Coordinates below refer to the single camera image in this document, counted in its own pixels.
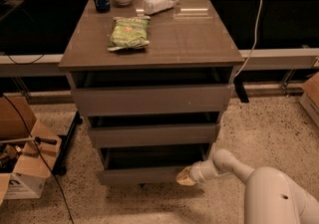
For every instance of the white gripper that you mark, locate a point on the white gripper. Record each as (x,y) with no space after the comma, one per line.
(196,175)

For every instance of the grey bottom drawer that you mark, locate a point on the grey bottom drawer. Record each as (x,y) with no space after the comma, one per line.
(149,164)

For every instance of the grey drawer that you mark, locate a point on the grey drawer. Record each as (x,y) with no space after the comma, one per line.
(154,129)
(149,100)
(149,164)

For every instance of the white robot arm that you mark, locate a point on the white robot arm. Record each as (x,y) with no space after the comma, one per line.
(270,196)

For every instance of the grey middle drawer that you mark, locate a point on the grey middle drawer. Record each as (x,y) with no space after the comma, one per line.
(154,129)

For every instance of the grey drawer cabinet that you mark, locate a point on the grey drawer cabinet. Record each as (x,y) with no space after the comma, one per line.
(189,45)

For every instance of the grey top drawer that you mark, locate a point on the grey top drawer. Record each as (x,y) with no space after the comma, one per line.
(149,100)

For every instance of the black stand leg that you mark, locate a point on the black stand leg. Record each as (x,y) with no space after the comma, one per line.
(60,166)

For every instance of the cardboard box right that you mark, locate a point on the cardboard box right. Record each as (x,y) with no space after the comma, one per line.
(310,97)

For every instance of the metal rod black tip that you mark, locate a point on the metal rod black tip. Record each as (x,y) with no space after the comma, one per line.
(36,139)

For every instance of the green snack bag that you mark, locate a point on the green snack bag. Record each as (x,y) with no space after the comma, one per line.
(129,33)

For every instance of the open cardboard box left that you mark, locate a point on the open cardboard box left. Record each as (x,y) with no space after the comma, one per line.
(25,166)

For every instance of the clear plastic water bottle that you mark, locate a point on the clear plastic water bottle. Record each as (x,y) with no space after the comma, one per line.
(154,6)

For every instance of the grey window rail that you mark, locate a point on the grey window rail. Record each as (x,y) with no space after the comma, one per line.
(259,60)

